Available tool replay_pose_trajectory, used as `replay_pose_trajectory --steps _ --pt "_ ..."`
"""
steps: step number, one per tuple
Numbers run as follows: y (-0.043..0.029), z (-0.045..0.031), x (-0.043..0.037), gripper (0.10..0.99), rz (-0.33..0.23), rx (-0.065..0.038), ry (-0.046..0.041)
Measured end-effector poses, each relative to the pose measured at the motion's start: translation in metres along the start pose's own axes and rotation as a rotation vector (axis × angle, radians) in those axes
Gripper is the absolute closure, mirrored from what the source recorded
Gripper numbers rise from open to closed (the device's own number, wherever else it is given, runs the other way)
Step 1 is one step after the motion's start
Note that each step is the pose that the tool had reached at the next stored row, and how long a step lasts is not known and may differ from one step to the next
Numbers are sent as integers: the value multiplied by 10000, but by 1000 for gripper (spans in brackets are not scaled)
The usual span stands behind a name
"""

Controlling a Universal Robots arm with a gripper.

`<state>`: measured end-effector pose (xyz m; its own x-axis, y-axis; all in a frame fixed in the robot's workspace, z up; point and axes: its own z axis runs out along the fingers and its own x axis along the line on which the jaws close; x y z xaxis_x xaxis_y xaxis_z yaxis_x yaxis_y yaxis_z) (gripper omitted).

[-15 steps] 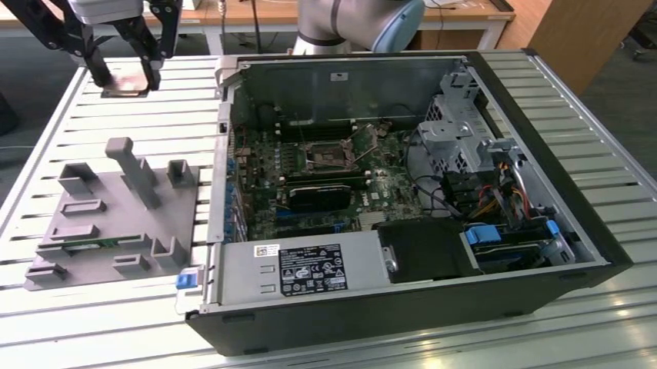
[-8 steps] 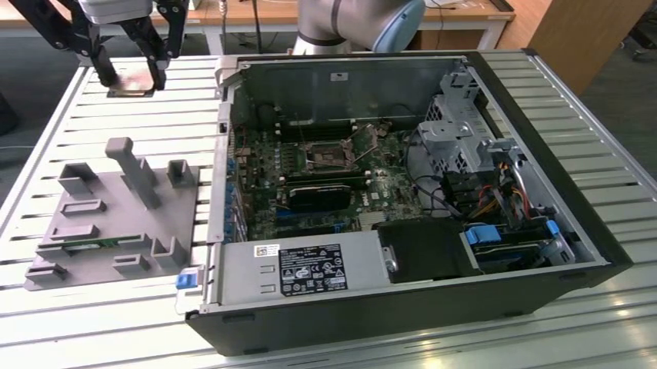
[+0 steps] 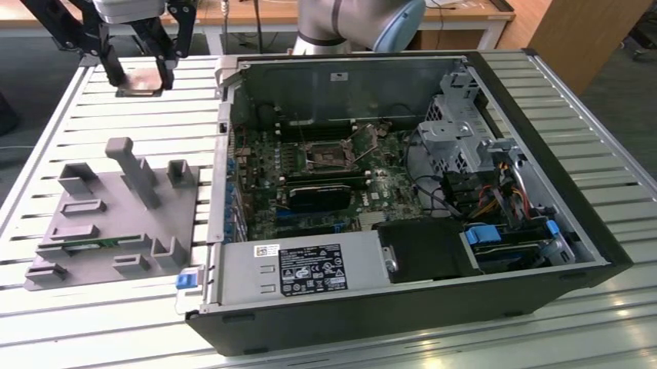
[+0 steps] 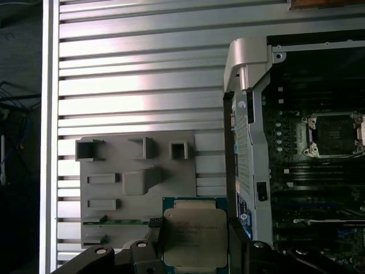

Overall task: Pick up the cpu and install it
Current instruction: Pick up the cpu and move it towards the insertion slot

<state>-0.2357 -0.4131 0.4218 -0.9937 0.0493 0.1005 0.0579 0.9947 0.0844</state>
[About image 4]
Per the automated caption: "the black open PC case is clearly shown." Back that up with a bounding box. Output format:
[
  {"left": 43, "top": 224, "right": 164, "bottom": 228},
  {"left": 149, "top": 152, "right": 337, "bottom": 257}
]
[{"left": 222, "top": 34, "right": 365, "bottom": 274}]

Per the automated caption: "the green motherboard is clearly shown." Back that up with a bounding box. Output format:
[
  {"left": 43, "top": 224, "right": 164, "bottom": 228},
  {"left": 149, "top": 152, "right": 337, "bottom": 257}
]
[{"left": 262, "top": 94, "right": 365, "bottom": 257}]

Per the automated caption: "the grey parts rack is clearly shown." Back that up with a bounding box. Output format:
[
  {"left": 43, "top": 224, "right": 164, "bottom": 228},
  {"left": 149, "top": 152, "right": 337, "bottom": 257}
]
[{"left": 74, "top": 132, "right": 228, "bottom": 249}]

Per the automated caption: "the metal socket cover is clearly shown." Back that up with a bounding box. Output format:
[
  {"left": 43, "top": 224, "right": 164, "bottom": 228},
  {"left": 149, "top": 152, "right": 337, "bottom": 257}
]
[{"left": 352, "top": 111, "right": 365, "bottom": 158}]

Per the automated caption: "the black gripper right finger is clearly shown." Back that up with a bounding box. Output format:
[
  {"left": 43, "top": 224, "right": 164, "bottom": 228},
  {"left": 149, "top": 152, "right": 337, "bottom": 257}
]
[{"left": 228, "top": 218, "right": 346, "bottom": 274}]

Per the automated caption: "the silver CPU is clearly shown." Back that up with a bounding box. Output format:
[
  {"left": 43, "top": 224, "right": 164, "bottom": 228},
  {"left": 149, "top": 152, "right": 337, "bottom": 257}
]
[{"left": 161, "top": 196, "right": 229, "bottom": 272}]

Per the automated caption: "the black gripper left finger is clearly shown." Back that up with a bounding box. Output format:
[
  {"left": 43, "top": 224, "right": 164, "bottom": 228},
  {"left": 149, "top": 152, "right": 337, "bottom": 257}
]
[{"left": 51, "top": 217, "right": 164, "bottom": 274}]

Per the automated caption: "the grey case handle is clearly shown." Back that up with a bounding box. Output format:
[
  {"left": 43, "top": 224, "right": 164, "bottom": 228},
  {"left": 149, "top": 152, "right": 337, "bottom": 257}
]
[{"left": 223, "top": 38, "right": 270, "bottom": 92}]

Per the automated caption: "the CPU socket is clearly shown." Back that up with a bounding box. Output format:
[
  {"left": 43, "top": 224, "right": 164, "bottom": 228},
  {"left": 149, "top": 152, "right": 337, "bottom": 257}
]
[{"left": 302, "top": 111, "right": 365, "bottom": 159}]

